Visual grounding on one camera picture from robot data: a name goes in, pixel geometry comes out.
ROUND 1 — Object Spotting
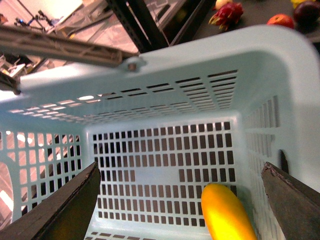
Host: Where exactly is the black metal rack post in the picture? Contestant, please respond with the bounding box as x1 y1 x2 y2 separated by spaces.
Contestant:
106 0 217 54

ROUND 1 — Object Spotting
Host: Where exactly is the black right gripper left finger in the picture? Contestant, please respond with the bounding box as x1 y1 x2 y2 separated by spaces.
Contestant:
0 162 101 240

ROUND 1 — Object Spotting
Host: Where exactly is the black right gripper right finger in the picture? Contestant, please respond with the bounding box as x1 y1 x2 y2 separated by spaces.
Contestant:
261 162 320 240

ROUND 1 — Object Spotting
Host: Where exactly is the light blue plastic basket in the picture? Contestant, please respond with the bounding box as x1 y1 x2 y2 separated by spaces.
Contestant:
0 25 320 240

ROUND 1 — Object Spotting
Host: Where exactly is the yellow starfruit centre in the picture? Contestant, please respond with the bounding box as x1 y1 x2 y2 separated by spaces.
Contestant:
290 0 307 9

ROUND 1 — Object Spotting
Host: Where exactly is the yellow mango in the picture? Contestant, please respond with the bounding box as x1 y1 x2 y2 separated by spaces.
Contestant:
201 183 257 240

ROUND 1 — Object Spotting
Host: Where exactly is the pink dragon fruit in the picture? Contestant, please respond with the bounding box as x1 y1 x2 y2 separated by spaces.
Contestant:
208 2 244 31

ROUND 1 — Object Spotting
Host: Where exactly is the white round fruit back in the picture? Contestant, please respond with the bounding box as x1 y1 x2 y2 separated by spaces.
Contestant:
215 0 233 10

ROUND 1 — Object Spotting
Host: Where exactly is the dark purple plum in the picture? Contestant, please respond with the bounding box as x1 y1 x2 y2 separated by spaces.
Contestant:
293 1 320 25

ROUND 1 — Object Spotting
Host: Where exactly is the red apple on shelf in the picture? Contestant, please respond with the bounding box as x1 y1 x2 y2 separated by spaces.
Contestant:
266 13 295 29

